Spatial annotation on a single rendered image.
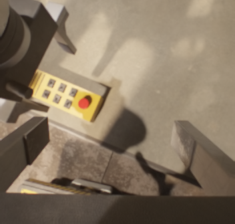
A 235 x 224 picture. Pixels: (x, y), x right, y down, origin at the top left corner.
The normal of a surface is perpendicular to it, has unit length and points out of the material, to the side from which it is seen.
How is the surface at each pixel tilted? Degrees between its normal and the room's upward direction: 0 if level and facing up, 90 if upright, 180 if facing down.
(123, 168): 0
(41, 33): 90
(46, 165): 0
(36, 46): 90
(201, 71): 0
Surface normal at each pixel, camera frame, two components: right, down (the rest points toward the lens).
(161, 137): -0.09, -0.14
